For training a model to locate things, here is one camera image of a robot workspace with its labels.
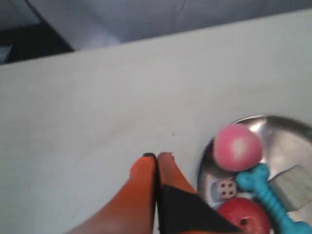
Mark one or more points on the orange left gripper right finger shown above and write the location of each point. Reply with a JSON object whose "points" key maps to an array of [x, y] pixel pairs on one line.
{"points": [[180, 209]]}

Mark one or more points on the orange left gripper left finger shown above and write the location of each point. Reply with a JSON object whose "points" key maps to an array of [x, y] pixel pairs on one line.
{"points": [[132, 209]]}

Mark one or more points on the round metal plate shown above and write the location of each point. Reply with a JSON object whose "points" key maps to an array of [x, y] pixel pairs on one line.
{"points": [[286, 142]]}

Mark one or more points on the wooden die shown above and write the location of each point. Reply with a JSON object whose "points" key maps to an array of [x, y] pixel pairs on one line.
{"points": [[223, 189]]}

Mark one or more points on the red toy apple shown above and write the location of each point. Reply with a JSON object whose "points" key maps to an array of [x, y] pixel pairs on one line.
{"points": [[245, 214]]}

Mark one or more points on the blue toy bone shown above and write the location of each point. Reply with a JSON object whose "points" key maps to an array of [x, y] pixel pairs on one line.
{"points": [[255, 180]]}

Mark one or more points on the pink toy peach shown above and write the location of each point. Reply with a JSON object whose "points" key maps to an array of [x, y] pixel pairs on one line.
{"points": [[236, 148]]}

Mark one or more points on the wooden block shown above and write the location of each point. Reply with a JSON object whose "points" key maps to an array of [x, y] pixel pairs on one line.
{"points": [[293, 187]]}

